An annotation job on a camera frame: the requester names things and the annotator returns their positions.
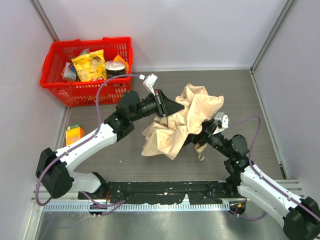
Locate beige and black umbrella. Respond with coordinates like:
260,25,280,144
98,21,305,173
141,84,225,160

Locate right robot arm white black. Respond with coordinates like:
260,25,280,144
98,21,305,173
192,119,320,240

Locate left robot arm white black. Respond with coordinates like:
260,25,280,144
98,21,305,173
35,89,184,199

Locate black cd spindle case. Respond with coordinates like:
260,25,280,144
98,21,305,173
105,61,126,79

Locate orange snack packet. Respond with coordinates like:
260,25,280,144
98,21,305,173
112,54,129,74

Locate yellow chips bag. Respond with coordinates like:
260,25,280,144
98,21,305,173
71,49,107,83

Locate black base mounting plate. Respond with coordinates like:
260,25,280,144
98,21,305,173
89,180,242,205

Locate orange juice carton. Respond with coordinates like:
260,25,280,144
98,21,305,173
65,124,85,146

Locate grey small box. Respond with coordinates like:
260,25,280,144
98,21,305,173
61,62,77,82

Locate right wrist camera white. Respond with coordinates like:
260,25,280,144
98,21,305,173
214,112,229,130

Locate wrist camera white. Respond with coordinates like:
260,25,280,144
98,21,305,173
142,73,158,95
214,112,229,130

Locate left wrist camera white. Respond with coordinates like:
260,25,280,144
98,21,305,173
142,73,158,95

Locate white slotted cable duct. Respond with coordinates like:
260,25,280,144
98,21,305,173
42,201,230,212

